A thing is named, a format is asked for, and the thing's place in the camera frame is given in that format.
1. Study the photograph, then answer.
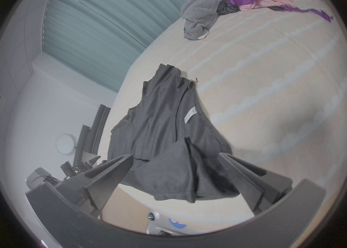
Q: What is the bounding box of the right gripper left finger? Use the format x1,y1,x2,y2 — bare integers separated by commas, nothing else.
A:
54,154,134,211

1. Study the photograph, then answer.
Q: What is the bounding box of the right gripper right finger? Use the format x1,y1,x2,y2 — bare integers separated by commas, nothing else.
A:
218,152,293,212

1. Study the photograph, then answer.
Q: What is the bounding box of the black T-shirt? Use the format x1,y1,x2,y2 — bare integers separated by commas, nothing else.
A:
108,64,241,204

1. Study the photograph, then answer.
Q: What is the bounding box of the bed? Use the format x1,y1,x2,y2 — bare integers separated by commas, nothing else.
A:
99,0,347,238

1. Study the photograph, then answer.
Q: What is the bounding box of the round mirror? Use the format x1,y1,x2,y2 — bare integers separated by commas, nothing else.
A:
55,133,76,156

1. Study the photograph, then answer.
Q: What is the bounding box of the black chest of drawers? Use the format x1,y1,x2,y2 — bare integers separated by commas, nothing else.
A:
74,104,112,164

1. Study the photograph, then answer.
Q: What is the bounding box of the blue-green curtain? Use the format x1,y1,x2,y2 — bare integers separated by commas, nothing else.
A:
42,0,152,93
46,0,241,52

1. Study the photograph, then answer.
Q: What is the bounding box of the black shiny garment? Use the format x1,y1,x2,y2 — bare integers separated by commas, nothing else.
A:
217,0,241,16

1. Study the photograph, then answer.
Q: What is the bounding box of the grey garment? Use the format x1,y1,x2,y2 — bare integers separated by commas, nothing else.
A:
181,0,226,41

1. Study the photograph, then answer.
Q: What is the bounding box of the pink garment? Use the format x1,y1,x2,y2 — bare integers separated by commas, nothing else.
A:
240,0,294,12

